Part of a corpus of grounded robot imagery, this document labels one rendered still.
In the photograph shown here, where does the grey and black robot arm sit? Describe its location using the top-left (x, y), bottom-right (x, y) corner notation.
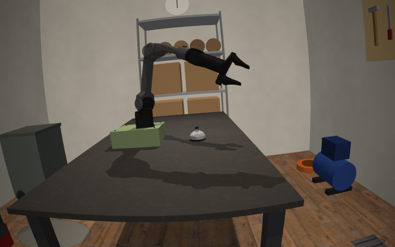
top-left (135, 43), bottom-right (215, 129)

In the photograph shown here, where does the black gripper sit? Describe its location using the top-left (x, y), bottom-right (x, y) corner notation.
top-left (211, 52), bottom-right (250, 86)

